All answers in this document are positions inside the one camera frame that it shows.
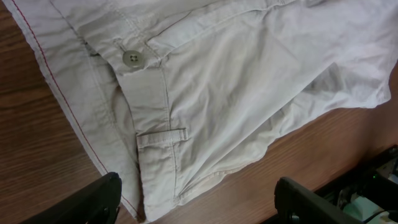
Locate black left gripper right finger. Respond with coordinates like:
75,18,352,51
274,177,362,224

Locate beige cargo shorts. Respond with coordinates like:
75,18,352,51
5,0,397,223

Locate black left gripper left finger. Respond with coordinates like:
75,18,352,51
21,172,122,224

